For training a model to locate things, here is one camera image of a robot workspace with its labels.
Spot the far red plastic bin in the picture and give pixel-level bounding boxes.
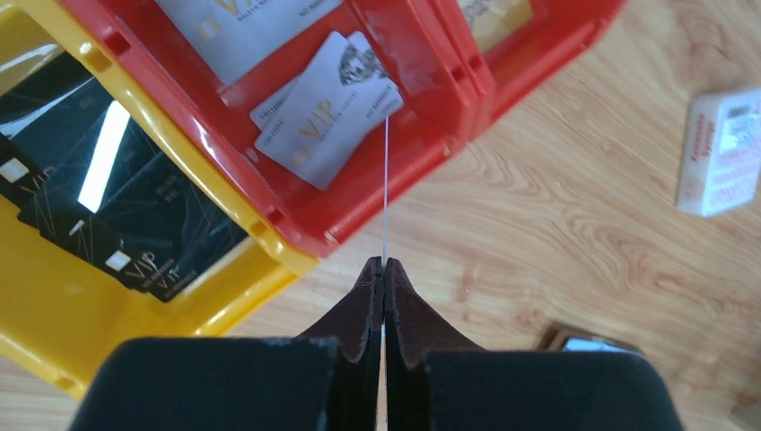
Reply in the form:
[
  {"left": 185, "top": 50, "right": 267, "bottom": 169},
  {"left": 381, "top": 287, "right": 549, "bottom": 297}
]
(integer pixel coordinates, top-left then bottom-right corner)
[{"left": 431, "top": 0, "right": 628, "bottom": 126}]

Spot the playing card box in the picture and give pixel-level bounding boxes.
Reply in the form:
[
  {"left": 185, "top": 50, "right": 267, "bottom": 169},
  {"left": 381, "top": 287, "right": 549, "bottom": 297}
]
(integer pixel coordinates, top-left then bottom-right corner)
[{"left": 676, "top": 87, "right": 760, "bottom": 217}]

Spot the dark credit card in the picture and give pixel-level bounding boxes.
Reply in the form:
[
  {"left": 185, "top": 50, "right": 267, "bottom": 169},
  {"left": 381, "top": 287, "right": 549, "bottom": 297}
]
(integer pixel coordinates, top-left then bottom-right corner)
[
  {"left": 1, "top": 54, "right": 113, "bottom": 168},
  {"left": 96, "top": 154, "right": 248, "bottom": 303},
  {"left": 1, "top": 99, "right": 158, "bottom": 289}
]

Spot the yellow plastic bin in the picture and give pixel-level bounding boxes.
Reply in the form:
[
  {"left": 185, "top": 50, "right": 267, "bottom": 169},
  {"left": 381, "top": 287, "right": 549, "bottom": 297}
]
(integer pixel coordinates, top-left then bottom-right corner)
[{"left": 1, "top": 1, "right": 318, "bottom": 398}]

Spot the gold card in bin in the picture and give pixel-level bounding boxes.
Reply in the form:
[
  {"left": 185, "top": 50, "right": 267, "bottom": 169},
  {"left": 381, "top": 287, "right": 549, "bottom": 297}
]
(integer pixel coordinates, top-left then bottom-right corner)
[{"left": 457, "top": 0, "right": 533, "bottom": 52}]

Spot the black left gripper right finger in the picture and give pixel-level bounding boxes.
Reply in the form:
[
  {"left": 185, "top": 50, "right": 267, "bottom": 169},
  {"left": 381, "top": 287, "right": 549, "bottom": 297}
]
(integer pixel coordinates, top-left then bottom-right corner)
[{"left": 384, "top": 259, "right": 682, "bottom": 430}]

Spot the silver VIP card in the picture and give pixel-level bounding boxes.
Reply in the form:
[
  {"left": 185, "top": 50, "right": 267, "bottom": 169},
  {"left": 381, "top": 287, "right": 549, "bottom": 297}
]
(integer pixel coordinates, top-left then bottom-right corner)
[
  {"left": 381, "top": 115, "right": 389, "bottom": 268},
  {"left": 254, "top": 31, "right": 404, "bottom": 190},
  {"left": 249, "top": 31, "right": 388, "bottom": 130}
]

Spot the red plastic bin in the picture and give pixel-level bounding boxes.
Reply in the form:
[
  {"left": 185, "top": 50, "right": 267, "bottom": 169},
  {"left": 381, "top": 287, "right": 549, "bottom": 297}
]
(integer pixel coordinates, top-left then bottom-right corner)
[
  {"left": 63, "top": 1, "right": 479, "bottom": 258},
  {"left": 431, "top": 0, "right": 628, "bottom": 126}
]

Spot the near red plastic bin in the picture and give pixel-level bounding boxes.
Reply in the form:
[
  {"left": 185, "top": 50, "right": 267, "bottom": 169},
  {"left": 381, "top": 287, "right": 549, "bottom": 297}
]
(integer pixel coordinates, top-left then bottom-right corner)
[{"left": 63, "top": 1, "right": 479, "bottom": 258}]

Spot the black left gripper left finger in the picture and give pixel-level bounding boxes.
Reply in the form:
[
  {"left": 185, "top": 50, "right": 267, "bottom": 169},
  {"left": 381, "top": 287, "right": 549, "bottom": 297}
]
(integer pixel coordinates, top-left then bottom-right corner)
[{"left": 71, "top": 257, "right": 383, "bottom": 430}]

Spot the original silver card in bin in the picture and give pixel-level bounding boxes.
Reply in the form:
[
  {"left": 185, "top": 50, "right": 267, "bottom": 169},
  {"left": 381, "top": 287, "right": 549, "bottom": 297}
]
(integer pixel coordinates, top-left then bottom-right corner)
[{"left": 157, "top": 0, "right": 342, "bottom": 85}]

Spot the brown leather card holder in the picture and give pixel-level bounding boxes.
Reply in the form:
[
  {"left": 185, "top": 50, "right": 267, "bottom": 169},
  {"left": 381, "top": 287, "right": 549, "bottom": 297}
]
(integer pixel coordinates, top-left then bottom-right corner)
[{"left": 536, "top": 324, "right": 643, "bottom": 356}]

